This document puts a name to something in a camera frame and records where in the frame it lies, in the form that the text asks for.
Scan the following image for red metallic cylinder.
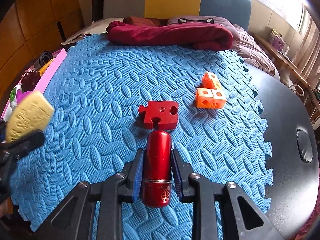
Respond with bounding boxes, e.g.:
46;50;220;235
142;131;171;208

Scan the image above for yellow oval perforated object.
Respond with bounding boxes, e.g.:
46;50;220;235
5;90;54;143

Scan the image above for white green plug-in device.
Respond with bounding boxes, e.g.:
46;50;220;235
3;84;22;114

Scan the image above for magenta plastic cup toy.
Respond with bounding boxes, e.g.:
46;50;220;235
16;90;33;104

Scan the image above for red puzzle piece block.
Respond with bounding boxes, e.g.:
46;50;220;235
138;101;179;131

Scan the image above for dark brown gold ornament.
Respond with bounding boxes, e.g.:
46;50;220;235
21;69;41;92

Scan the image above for orange linked cubes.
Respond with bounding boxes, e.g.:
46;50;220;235
195;72;227;109

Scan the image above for orange toy car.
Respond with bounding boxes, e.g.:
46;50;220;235
39;58;54;76

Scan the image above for black grey cylinder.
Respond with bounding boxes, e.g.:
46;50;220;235
34;51;53;71

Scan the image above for blue foam puzzle mat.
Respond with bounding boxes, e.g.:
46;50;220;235
10;35;279;239

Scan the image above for pink shallow cardboard box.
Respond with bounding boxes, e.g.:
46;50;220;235
1;48;67;121

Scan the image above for wooden wardrobe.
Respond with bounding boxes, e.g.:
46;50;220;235
0;0;85;100

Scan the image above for dark red folded blanket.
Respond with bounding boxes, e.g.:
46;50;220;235
106;21;233;51

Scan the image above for pink striped bedsheet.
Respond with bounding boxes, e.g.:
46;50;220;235
232;24;277;77

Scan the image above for wooden side table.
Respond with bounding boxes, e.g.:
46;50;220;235
252;33;319;126

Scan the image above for cat print pillow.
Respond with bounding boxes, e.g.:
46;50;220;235
168;15;240;41

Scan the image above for beige canvas bag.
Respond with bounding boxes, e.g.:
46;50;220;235
61;18;123;46

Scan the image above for purple box on table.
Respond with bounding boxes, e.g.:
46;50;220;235
268;29;290;55

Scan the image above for grey yellow blue headboard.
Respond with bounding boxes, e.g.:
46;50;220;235
103;0;252;30

